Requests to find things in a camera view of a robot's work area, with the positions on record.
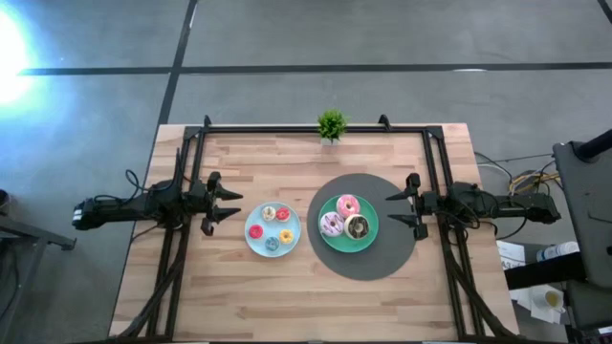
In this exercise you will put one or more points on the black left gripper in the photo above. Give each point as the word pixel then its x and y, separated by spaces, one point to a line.
pixel 203 205

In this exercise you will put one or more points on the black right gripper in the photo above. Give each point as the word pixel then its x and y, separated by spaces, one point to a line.
pixel 430 205

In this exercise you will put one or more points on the small red frosted donut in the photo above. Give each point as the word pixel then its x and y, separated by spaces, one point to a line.
pixel 252 228
pixel 287 217

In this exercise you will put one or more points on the small white frosted donut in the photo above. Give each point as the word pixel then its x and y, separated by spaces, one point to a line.
pixel 265 210

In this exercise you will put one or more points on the large chocolate frosted donut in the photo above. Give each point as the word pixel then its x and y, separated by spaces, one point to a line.
pixel 363 231

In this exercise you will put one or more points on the light blue plate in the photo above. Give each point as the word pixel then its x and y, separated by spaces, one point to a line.
pixel 271 227

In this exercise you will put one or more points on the large pink frosted donut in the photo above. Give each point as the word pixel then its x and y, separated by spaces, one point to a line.
pixel 353 212

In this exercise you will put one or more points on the small yellow frosted donut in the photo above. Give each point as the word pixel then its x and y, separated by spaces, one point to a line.
pixel 283 232

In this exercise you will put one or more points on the large lilac frosted donut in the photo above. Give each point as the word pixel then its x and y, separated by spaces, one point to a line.
pixel 325 228

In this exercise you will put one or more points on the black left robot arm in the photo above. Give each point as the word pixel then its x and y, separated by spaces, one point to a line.
pixel 124 209

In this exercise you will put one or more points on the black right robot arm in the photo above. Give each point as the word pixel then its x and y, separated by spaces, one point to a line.
pixel 507 208

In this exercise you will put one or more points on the round grey woven placemat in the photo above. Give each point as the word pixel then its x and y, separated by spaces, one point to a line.
pixel 397 248

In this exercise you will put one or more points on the teal plate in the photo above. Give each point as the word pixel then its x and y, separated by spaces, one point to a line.
pixel 349 244

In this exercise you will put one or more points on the small green potted plant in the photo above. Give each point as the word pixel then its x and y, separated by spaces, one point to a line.
pixel 332 125

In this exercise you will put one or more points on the white printed paper sheet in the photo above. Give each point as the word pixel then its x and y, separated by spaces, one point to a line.
pixel 510 255

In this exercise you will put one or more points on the white paper napkin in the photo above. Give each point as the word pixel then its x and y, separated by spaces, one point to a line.
pixel 526 301

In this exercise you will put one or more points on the black horizontal bar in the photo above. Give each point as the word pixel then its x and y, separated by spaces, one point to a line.
pixel 545 272

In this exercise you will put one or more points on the white plastic bottle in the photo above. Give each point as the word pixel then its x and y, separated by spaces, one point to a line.
pixel 559 251

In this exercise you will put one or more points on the cup of yellow drink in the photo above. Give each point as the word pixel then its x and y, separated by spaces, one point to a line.
pixel 553 299

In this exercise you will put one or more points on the grey metal cart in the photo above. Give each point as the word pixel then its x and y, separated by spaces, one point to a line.
pixel 28 234

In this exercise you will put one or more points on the black aluminium table frame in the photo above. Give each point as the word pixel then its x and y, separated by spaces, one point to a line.
pixel 287 129

